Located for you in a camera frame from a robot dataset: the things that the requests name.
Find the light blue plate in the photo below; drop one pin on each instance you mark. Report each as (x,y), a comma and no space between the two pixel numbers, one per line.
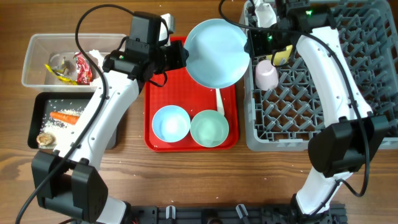
(217,56)

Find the teal bowl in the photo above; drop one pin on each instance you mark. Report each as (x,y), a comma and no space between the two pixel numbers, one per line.
(209,128)

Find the orange carrot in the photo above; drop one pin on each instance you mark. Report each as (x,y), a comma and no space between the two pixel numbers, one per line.
(67,118)

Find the white plastic spoon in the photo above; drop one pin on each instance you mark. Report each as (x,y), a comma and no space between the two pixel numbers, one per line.
(219,102)

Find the yellow plastic cup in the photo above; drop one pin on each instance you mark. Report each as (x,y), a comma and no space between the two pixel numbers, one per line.
(279,58)

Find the white tissue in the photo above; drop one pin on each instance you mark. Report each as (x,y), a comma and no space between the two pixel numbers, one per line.
(97,55)

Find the pink plastic cup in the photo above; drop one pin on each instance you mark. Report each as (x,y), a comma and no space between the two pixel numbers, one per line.
(266,76)

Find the black plastic bin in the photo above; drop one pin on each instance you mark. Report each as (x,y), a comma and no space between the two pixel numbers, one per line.
(47,102)

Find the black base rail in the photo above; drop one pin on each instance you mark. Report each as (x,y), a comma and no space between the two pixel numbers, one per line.
(267,214)

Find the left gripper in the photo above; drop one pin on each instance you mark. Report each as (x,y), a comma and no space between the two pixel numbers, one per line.
(181,58)

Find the light blue rice bowl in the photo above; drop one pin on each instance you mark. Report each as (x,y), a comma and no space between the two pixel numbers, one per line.
(171,123)

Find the red plastic tray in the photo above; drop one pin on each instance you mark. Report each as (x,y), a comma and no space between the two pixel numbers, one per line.
(183,91)

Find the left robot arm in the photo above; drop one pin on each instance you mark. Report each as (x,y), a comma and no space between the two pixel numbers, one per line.
(67,180)

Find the grey dishwasher rack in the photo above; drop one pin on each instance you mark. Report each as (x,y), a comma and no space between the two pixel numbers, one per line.
(287,117)

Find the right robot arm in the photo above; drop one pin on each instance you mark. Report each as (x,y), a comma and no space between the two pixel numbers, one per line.
(351,133)

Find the yellow snack wrapper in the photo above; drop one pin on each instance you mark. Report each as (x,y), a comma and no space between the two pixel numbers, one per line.
(60,72)

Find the brown food scrap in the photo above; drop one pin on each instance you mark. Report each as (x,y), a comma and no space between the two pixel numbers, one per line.
(45,139)

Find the clear plastic bin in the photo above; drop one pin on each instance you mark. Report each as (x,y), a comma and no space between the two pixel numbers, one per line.
(53,50)

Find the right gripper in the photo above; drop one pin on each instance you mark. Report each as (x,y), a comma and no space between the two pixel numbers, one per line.
(252,46)

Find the red snack wrapper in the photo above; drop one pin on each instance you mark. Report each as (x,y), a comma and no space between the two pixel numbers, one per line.
(84,73)

